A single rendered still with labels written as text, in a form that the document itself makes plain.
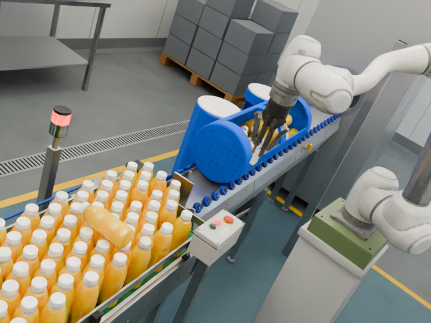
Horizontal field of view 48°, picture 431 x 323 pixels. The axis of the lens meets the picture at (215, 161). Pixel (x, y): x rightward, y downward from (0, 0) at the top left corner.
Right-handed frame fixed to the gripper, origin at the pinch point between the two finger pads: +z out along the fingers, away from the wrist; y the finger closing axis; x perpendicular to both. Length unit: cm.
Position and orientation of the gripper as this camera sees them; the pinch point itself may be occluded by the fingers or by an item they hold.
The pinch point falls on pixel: (256, 154)
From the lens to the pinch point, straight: 160.1
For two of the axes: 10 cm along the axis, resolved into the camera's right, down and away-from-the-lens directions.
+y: 8.0, 5.1, -3.2
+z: -3.4, 8.2, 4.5
